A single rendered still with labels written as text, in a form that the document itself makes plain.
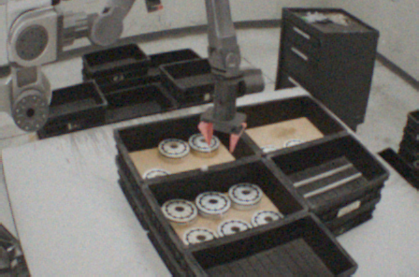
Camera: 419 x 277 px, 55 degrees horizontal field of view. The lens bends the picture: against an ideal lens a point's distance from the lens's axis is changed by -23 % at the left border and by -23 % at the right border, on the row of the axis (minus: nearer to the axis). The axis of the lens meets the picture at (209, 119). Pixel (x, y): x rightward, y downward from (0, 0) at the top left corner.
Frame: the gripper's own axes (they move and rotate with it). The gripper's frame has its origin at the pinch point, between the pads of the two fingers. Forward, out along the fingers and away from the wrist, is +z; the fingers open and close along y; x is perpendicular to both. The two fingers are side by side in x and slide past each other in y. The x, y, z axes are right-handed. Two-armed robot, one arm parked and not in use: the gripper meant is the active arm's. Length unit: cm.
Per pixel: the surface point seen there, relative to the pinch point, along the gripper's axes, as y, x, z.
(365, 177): -47, -35, 23
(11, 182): 81, 15, 36
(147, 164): 27.6, -12.0, 23.4
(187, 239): 1.0, 18.9, 20.6
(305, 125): -16, -60, 23
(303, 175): -22.2, -28.3, 23.4
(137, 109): 82, -110, 68
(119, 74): 99, -117, 53
